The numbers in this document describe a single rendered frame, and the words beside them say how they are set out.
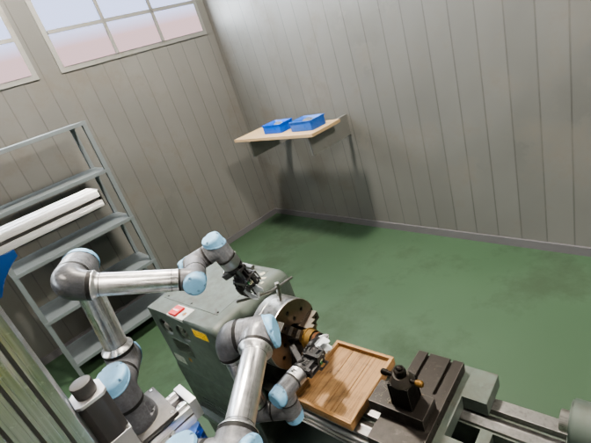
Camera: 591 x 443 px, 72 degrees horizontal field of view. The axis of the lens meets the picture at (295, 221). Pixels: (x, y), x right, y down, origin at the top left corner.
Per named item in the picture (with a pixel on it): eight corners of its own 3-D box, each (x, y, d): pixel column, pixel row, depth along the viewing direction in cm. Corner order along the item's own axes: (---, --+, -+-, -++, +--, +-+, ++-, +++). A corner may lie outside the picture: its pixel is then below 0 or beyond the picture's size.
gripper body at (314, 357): (330, 361, 163) (312, 382, 155) (313, 355, 169) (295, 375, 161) (324, 346, 160) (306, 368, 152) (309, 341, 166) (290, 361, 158)
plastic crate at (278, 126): (295, 126, 438) (292, 117, 434) (281, 133, 427) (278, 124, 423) (277, 127, 460) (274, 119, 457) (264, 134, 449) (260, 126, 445)
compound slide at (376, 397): (370, 409, 146) (368, 399, 144) (383, 388, 152) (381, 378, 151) (425, 432, 132) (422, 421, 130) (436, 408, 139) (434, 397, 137)
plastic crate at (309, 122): (327, 122, 404) (324, 112, 400) (312, 130, 392) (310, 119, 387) (304, 125, 427) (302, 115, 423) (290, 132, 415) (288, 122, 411)
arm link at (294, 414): (280, 411, 163) (271, 392, 158) (306, 409, 160) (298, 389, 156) (276, 429, 156) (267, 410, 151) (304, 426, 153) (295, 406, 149)
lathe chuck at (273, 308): (262, 377, 179) (247, 315, 170) (307, 340, 200) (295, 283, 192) (277, 384, 173) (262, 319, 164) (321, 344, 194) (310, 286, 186)
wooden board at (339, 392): (294, 403, 172) (291, 396, 171) (339, 345, 195) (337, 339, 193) (353, 431, 152) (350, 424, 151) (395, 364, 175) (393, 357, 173)
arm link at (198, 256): (174, 272, 139) (201, 255, 139) (176, 258, 149) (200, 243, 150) (188, 288, 142) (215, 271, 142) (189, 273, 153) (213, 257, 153)
